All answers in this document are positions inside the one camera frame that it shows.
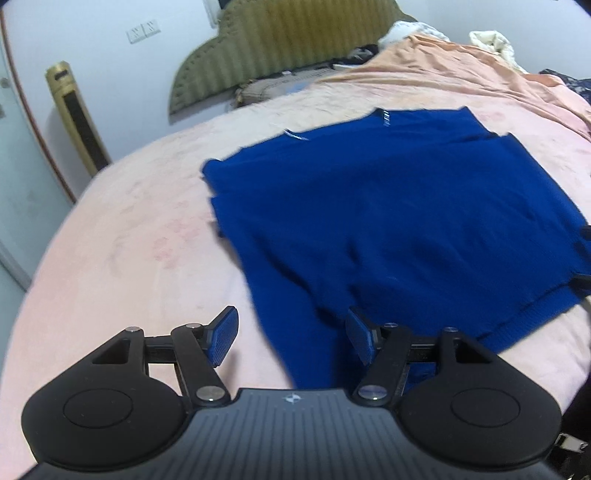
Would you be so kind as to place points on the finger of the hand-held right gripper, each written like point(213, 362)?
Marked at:
point(586, 232)
point(582, 280)

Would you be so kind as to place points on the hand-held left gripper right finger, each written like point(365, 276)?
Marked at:
point(360, 334)

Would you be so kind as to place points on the blue beaded sweater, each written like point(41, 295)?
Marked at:
point(392, 207)

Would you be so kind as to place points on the cream crumpled cloth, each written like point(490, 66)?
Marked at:
point(496, 46)

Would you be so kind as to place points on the white quilt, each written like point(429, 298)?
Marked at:
point(406, 32)

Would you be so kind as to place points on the dark clothes by headboard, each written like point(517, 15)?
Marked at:
point(358, 56)

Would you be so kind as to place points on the white wall switch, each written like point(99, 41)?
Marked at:
point(210, 8)

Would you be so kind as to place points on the olive padded headboard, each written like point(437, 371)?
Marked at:
point(277, 37)

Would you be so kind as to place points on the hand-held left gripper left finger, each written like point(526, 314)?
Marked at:
point(224, 334)

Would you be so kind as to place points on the white wall socket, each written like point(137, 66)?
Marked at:
point(151, 27)
point(135, 33)

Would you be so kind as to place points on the gold tower air conditioner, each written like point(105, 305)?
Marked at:
point(78, 120)

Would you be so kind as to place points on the pink bed sheet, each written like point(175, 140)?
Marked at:
point(138, 254)

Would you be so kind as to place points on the orange blanket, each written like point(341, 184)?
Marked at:
point(461, 74)

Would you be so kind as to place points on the frosted flowered glass door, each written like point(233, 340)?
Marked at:
point(18, 184)

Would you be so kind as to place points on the dark patterned cloth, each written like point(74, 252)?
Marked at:
point(570, 83)

